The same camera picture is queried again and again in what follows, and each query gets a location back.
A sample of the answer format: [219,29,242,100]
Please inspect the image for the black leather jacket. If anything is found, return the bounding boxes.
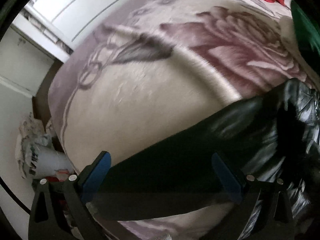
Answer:
[92,79,319,239]

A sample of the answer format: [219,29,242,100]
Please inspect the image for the red small package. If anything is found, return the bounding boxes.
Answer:
[45,170,70,182]

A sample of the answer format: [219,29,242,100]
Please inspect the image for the white printed plastic bag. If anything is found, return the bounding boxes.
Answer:
[15,113,74,179]

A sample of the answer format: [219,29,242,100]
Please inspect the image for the white wardrobe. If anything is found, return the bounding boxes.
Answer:
[1,0,128,98]

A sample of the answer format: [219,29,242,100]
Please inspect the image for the rose pattern bed blanket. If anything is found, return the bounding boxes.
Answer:
[48,0,319,239]

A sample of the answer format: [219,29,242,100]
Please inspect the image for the green sweatshirt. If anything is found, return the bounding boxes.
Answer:
[290,0,319,59]

